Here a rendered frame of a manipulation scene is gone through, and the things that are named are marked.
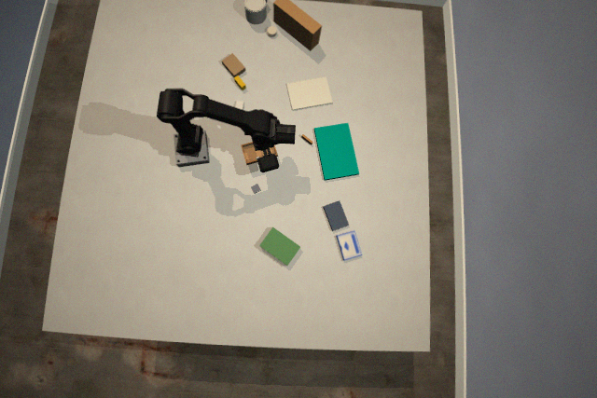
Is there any wooden ball-in-hole puzzle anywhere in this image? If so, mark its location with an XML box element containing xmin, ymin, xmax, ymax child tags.
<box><xmin>242</xmin><ymin>142</ymin><xmax>278</xmax><ymax>165</ymax></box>

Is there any small yellow block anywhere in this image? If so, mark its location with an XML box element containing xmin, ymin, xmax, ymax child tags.
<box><xmin>234</xmin><ymin>75</ymin><xmax>246</xmax><ymax>90</ymax></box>

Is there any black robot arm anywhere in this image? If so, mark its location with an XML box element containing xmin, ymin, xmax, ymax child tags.
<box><xmin>157</xmin><ymin>89</ymin><xmax>296</xmax><ymax>157</ymax></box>

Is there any beige mug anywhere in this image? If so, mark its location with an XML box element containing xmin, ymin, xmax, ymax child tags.
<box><xmin>244</xmin><ymin>0</ymin><xmax>267</xmax><ymax>24</ymax></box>

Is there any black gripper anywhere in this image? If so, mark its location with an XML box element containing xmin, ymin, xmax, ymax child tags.
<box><xmin>251</xmin><ymin>136</ymin><xmax>279</xmax><ymax>172</ymax></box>

